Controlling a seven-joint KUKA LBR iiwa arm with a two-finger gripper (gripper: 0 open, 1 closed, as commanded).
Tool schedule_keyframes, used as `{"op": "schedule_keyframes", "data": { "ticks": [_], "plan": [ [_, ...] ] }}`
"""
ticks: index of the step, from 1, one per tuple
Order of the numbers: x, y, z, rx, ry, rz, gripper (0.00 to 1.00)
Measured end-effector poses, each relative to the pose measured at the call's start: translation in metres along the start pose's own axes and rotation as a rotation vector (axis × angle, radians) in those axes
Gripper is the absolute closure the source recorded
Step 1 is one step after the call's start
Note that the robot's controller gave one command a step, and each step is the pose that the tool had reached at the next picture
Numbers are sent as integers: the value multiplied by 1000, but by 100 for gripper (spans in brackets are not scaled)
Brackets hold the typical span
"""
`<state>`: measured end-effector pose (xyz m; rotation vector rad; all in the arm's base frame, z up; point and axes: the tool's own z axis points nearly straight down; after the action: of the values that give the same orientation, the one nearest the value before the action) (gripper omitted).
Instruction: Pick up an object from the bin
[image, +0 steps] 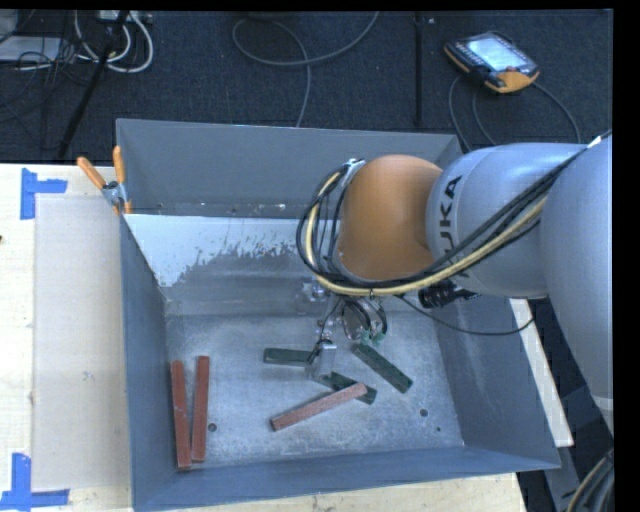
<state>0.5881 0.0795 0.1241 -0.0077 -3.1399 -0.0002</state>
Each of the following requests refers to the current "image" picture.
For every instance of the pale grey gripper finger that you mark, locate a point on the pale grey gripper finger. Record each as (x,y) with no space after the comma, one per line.
(313,365)
(328,361)

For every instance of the dark green flat block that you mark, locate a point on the dark green flat block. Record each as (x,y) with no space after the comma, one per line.
(286,356)
(345,382)
(382,369)

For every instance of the red-brown flat block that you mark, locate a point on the red-brown flat block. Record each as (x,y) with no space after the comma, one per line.
(320,406)
(181,415)
(200,407)

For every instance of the grey metal bin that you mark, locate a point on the grey metal bin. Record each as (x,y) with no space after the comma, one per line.
(280,410)

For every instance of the pale wood board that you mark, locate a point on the pale wood board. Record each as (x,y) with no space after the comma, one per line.
(75,325)

